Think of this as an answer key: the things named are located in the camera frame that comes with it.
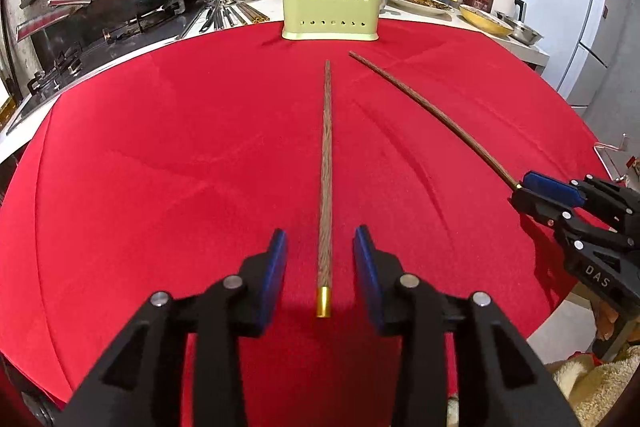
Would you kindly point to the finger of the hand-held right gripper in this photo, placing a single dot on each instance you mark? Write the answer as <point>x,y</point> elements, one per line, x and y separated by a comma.
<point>550,188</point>
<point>537,204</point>

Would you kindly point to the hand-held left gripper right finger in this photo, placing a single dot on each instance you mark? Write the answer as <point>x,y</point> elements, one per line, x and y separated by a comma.
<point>367,282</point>

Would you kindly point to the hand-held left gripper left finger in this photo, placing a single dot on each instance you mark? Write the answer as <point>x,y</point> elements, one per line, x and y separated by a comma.
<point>274,277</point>

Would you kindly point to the brown gold-tipped chopstick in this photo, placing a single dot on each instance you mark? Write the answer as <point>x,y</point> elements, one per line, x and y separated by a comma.
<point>326,187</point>
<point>430,107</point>

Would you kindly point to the bent stainless steel holder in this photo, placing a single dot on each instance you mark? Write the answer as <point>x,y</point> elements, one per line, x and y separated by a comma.
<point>612,149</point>

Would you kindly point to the cream fleece clothing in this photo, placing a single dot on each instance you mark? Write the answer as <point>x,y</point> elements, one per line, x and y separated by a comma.
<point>595,392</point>

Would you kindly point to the red tablecloth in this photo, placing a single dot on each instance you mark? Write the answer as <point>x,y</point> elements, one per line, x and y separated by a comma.
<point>175,167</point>

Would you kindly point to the steel bowl with food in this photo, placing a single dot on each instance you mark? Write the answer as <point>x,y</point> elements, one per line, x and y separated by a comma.
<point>522,32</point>

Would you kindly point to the yellow bowl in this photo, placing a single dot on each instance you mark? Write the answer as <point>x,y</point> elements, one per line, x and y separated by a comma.
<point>485,21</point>

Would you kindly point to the white plate of food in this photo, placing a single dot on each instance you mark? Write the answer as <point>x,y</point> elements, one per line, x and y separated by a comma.
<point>425,4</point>

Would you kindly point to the pile of steel cutlery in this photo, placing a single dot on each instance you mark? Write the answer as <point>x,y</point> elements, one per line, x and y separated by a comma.
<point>225,14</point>

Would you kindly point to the gas stove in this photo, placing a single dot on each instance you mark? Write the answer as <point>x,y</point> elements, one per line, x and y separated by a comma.
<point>100,52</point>

